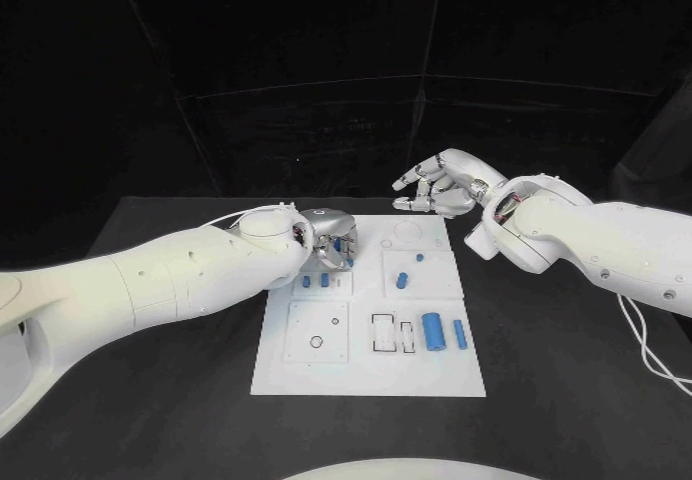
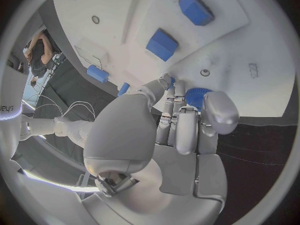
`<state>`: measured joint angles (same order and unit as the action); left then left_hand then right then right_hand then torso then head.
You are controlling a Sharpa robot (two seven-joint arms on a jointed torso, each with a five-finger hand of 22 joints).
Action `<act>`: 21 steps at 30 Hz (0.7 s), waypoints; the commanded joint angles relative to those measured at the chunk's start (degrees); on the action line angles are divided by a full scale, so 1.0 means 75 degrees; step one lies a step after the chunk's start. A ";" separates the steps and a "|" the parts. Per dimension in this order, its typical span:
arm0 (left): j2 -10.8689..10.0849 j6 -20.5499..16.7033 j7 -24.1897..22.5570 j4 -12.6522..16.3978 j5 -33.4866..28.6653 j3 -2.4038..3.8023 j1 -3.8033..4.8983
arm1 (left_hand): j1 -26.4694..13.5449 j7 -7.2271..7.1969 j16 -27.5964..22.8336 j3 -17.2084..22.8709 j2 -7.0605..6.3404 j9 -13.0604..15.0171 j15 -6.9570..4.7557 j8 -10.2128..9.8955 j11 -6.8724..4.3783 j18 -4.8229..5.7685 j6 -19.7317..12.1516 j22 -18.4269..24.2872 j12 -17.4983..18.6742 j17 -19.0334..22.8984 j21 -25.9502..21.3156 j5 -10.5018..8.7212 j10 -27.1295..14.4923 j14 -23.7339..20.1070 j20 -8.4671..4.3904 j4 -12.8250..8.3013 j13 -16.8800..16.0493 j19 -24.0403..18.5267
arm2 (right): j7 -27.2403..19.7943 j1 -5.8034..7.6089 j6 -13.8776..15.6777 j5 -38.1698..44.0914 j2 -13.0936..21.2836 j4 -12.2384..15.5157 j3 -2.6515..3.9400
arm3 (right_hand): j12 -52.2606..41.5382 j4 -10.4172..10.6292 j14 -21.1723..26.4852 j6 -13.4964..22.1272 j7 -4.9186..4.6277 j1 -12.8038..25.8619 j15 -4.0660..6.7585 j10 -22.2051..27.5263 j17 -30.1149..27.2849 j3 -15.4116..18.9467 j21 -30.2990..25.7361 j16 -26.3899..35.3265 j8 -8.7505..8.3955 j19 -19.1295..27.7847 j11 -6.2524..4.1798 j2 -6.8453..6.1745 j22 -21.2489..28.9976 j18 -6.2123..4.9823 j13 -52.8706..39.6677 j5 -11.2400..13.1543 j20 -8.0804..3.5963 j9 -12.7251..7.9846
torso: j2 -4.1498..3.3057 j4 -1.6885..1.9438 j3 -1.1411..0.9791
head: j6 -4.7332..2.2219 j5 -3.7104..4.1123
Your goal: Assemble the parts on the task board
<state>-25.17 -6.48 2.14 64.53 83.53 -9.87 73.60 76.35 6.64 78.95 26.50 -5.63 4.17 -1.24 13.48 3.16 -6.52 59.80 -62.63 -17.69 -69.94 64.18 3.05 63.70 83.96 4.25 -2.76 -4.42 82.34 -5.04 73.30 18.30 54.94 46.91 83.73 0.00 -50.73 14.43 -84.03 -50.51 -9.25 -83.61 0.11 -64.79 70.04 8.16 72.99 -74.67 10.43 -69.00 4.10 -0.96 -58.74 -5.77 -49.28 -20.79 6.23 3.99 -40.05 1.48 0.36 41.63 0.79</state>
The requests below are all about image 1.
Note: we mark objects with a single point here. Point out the large blue cylinder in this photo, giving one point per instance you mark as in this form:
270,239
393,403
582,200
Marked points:
435,332

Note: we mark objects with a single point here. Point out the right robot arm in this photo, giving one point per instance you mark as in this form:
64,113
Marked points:
595,243

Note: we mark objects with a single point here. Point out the thin long blue cylinder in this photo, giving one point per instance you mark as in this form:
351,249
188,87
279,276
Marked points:
461,334

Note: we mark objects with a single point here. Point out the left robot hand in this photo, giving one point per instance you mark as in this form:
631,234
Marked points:
329,228

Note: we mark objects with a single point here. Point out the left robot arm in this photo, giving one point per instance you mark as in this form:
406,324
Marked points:
162,277

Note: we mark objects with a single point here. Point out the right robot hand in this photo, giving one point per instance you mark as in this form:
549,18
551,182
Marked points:
459,187

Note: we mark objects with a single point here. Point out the white task board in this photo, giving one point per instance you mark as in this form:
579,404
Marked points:
373,318

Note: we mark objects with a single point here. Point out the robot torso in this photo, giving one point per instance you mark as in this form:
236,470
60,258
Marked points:
412,470

